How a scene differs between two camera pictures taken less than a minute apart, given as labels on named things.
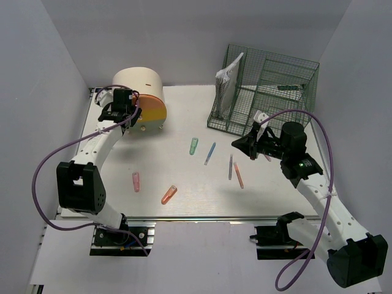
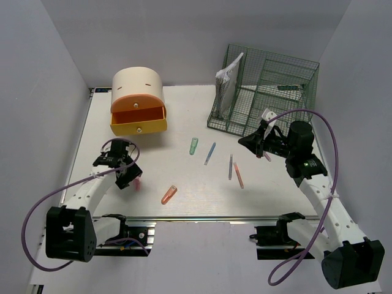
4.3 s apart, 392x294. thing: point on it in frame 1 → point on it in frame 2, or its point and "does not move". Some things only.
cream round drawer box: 148,83 does not move
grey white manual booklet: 226,86 does not move
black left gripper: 136,112 → 135,171
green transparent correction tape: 195,141 does not move
